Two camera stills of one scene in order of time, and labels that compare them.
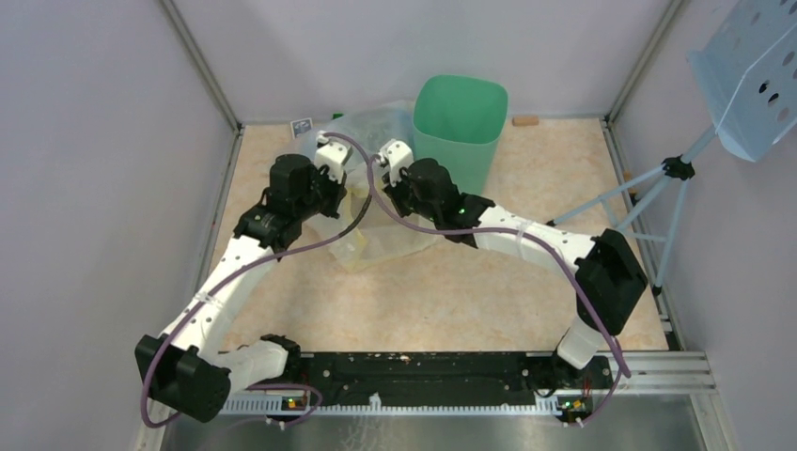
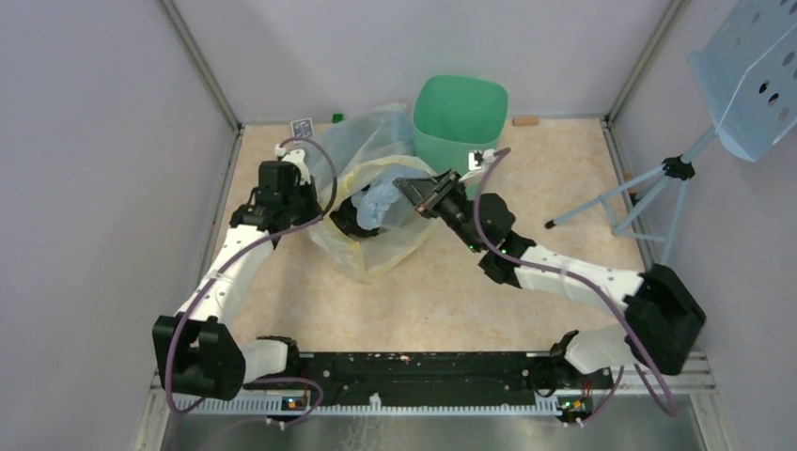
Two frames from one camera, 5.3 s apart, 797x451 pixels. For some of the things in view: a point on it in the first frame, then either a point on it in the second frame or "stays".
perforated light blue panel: [746, 70] stays
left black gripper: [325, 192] to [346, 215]
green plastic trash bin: [459, 121] stays
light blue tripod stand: [679, 167] stays
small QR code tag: [301, 126] stays
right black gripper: [395, 193] to [424, 194]
